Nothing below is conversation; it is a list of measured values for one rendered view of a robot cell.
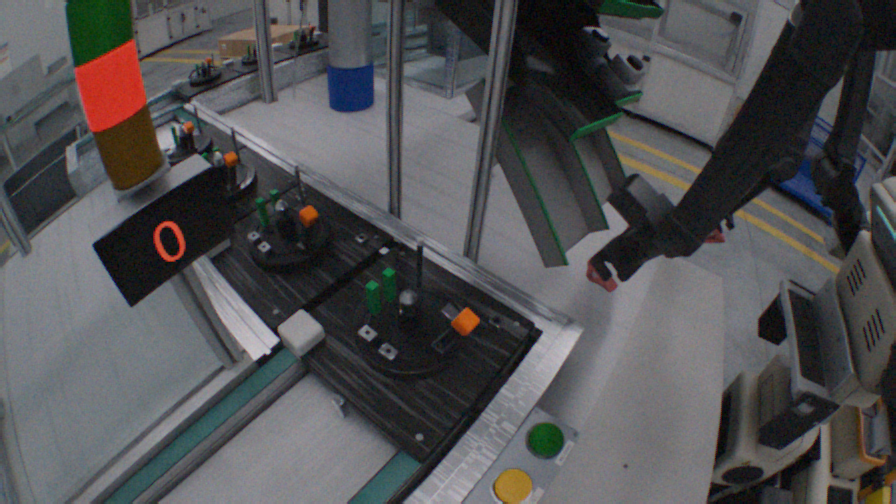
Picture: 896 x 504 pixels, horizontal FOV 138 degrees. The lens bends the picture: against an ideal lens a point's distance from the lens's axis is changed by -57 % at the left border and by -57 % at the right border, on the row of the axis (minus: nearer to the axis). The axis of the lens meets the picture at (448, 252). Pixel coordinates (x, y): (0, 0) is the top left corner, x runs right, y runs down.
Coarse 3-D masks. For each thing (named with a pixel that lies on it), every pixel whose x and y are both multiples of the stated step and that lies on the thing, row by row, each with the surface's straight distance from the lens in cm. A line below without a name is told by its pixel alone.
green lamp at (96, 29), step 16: (80, 0) 28; (96, 0) 28; (112, 0) 28; (128, 0) 30; (80, 16) 28; (96, 16) 28; (112, 16) 28; (128, 16) 29; (80, 32) 28; (96, 32) 28; (112, 32) 28; (128, 32) 29; (80, 48) 29; (96, 48) 28; (112, 48) 28; (80, 64) 29
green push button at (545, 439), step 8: (544, 424) 46; (552, 424) 47; (536, 432) 46; (544, 432) 46; (552, 432) 46; (560, 432) 47; (536, 440) 45; (544, 440) 46; (552, 440) 46; (560, 440) 46; (536, 448) 45; (544, 448) 45; (552, 448) 46
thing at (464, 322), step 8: (448, 304) 41; (440, 312) 41; (448, 312) 40; (456, 312) 41; (464, 312) 40; (472, 312) 40; (448, 320) 41; (456, 320) 39; (464, 320) 39; (472, 320) 40; (456, 328) 40; (464, 328) 39; (472, 328) 39; (448, 336) 43; (456, 336) 42; (440, 344) 45; (448, 344) 44
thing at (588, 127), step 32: (448, 0) 57; (480, 0) 53; (544, 0) 62; (480, 32) 53; (544, 32) 62; (512, 64) 50; (544, 64) 58; (576, 64) 59; (544, 96) 48; (576, 96) 56; (608, 96) 58; (576, 128) 46
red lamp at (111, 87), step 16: (128, 48) 29; (96, 64) 28; (112, 64) 28; (128, 64) 29; (80, 80) 30; (96, 80) 28; (112, 80) 28; (128, 80) 29; (96, 96) 29; (112, 96) 29; (128, 96) 29; (144, 96) 30; (96, 112) 29; (112, 112) 29; (128, 112) 29; (96, 128) 30
